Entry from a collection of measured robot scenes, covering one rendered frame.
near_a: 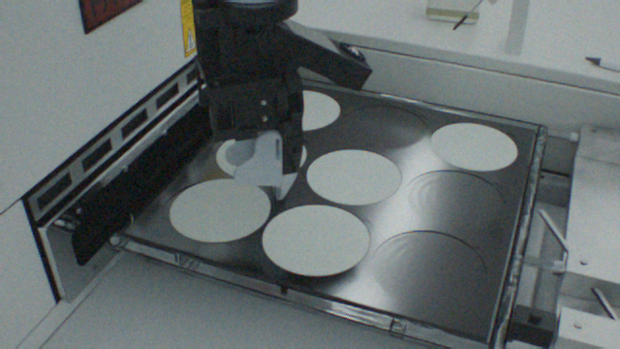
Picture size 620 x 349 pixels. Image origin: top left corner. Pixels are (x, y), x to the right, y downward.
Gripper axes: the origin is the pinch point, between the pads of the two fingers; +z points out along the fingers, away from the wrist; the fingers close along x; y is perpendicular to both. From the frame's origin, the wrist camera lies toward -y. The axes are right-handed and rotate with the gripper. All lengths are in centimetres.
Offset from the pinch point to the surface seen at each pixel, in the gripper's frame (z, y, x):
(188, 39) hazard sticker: -9.1, 5.7, -18.2
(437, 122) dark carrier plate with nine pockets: 1.3, -21.5, -8.0
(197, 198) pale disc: 1.2, 8.6, -2.4
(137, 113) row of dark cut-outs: -5.5, 12.9, -9.6
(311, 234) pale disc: 1.3, -0.6, 6.4
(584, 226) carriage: 3.3, -28.3, 12.4
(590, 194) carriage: 3.3, -32.5, 8.1
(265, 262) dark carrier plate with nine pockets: 1.3, 4.5, 8.8
